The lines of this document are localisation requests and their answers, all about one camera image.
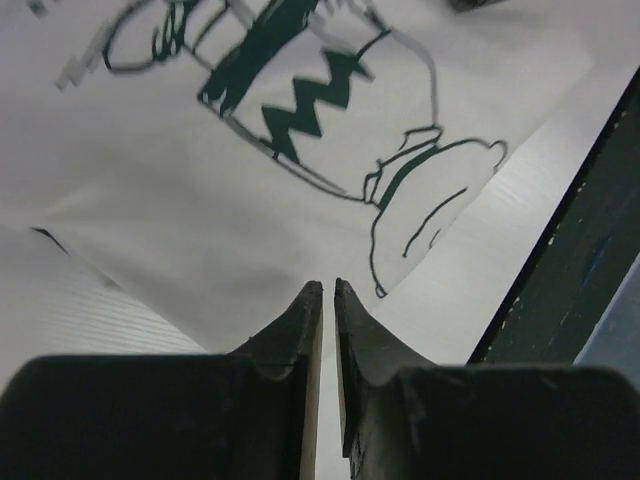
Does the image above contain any white and green t-shirt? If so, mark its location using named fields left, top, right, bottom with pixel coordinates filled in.
left=1, top=1, right=592, bottom=351

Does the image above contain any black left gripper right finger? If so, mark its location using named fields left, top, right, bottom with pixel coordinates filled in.
left=334, top=279, right=639, bottom=479

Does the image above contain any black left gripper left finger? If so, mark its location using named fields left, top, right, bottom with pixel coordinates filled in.
left=1, top=281, right=323, bottom=479

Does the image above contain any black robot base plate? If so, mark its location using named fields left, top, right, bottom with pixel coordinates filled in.
left=469, top=76, right=639, bottom=364

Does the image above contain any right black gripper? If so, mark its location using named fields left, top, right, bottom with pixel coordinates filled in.
left=446, top=0, right=505, bottom=13

